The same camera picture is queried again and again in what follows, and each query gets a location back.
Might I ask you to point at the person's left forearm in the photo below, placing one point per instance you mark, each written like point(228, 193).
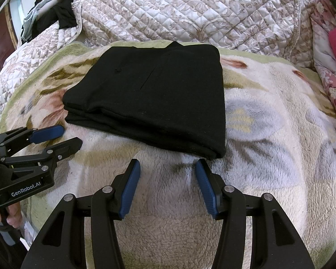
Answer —
point(8, 257)

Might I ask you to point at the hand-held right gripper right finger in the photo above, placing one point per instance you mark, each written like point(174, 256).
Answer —
point(205, 187)

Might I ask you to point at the person's left hand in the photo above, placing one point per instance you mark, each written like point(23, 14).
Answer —
point(14, 215)

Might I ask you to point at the black pants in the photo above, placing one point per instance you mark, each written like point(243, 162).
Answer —
point(156, 95)

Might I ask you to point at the floral fleece blanket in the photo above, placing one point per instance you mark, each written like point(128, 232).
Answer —
point(268, 145)

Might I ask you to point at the reddish brown wooden door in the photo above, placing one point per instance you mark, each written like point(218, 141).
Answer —
point(1, 33)

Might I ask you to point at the quilted floral bedspread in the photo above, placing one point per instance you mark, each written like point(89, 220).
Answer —
point(184, 11)

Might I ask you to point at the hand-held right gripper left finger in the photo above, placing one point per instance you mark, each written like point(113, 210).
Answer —
point(131, 185)

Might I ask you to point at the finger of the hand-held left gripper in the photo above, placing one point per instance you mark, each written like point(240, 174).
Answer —
point(70, 145)
point(49, 133)

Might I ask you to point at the pile of dark clothes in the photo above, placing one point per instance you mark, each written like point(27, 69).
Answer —
point(64, 14)

